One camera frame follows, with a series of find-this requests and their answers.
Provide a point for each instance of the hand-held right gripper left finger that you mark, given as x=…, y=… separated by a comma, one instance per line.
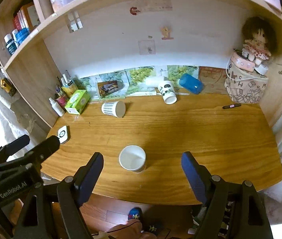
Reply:
x=91, y=176

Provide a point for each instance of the white adhesive hooks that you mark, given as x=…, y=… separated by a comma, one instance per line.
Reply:
x=75, y=22

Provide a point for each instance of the clear wall hook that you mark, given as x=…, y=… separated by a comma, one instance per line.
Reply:
x=147, y=47

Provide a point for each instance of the blue patterned slipper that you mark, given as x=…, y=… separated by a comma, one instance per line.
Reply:
x=134, y=214
x=153, y=228

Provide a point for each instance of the printed fabric bag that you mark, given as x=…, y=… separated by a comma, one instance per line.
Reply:
x=245, y=88

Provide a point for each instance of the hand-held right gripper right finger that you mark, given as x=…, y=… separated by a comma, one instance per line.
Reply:
x=192, y=175

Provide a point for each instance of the yellow and blue box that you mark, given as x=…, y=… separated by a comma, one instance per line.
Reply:
x=71, y=87

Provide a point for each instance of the picture card box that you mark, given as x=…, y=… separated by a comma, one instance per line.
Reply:
x=109, y=88

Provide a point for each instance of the white lace cloth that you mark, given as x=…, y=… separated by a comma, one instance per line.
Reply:
x=6, y=119

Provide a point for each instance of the grape print card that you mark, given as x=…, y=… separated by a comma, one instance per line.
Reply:
x=179, y=71
x=139, y=74

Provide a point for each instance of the white cup with green print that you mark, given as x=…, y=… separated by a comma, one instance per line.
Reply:
x=167, y=90

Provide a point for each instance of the checkered paper cup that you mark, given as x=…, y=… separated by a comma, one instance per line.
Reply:
x=109, y=108

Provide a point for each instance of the orange book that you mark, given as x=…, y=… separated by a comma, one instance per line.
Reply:
x=30, y=15

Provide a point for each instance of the person's pink pants leg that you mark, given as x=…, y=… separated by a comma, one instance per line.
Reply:
x=124, y=231

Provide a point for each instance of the yellow figure wall sticker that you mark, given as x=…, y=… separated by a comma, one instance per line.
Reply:
x=166, y=32

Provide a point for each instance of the white spray bottle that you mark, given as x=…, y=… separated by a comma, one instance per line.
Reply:
x=57, y=107

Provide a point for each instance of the yellow hanging object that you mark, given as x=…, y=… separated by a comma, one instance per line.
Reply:
x=7, y=87

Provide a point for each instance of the red wall sticker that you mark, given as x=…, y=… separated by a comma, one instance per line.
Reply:
x=134, y=10

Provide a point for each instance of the green tissue box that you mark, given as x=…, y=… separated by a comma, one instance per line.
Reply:
x=77, y=101

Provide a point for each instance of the pink box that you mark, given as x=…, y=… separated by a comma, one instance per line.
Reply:
x=241, y=62

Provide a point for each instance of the small white bottles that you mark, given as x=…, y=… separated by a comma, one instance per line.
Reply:
x=66, y=78

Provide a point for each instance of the wooden shelf unit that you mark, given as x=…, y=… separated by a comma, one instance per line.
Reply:
x=31, y=62

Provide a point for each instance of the blue plastic cup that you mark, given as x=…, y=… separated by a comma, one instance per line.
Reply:
x=190, y=83

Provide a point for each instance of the white round roll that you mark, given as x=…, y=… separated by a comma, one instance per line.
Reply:
x=262, y=69

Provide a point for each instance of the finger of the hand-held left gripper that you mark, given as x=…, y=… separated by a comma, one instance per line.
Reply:
x=16, y=144
x=47, y=145

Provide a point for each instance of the black pen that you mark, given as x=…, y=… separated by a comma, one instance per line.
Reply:
x=231, y=106

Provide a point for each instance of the leaf print card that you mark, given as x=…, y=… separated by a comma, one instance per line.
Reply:
x=112, y=76

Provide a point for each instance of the brown-haired doll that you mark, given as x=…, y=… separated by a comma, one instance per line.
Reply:
x=258, y=39

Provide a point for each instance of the white square device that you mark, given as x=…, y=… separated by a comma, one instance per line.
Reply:
x=63, y=134

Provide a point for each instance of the orange printed card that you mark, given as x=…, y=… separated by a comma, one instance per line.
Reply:
x=211, y=78

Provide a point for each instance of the red books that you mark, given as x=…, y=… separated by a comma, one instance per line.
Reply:
x=19, y=21

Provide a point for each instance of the plain white paper cup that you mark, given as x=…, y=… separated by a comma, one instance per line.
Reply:
x=132, y=158

